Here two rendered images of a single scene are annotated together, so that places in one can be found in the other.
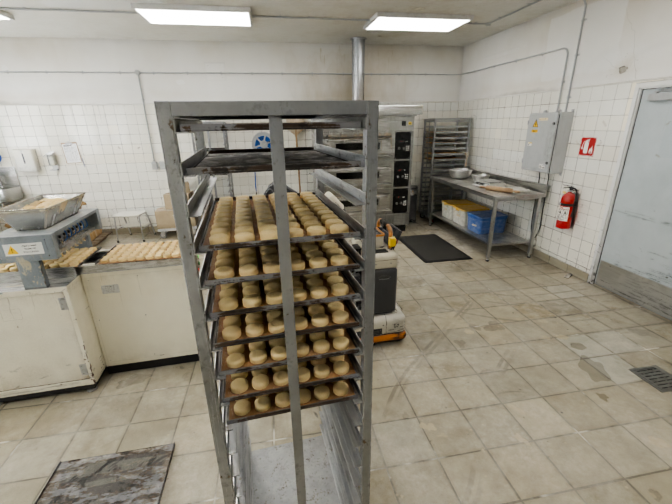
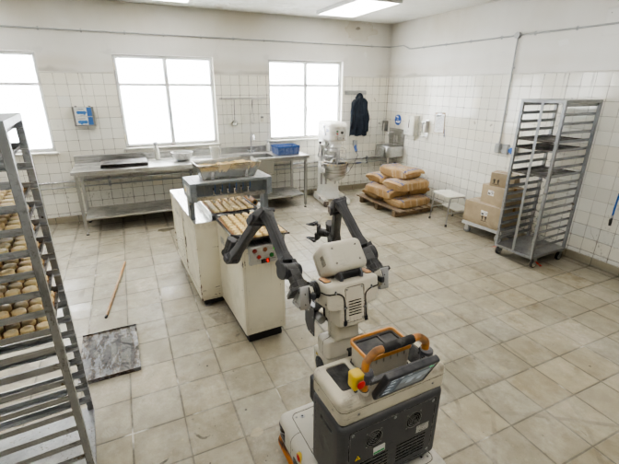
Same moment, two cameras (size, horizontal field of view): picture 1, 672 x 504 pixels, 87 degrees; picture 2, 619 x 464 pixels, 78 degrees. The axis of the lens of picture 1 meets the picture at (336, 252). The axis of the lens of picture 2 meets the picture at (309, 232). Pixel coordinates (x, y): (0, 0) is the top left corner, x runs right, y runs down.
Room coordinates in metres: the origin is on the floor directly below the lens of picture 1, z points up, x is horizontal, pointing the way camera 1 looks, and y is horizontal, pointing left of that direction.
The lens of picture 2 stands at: (2.17, -1.54, 1.93)
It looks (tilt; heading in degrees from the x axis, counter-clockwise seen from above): 21 degrees down; 75
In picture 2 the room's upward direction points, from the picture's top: straight up
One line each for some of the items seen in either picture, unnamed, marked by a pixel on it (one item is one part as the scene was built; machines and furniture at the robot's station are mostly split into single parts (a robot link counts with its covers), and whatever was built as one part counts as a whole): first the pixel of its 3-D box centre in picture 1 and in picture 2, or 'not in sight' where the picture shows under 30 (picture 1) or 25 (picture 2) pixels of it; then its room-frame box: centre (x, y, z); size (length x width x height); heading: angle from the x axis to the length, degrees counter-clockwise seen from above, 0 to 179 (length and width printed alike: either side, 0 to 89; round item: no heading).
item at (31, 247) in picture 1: (57, 244); (228, 194); (2.33, 1.93, 1.01); 0.72 x 0.33 x 0.34; 13
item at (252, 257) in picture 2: not in sight; (264, 253); (2.52, 1.08, 0.77); 0.24 x 0.04 x 0.14; 13
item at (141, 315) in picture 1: (152, 307); (250, 272); (2.45, 1.44, 0.45); 0.70 x 0.34 x 0.90; 103
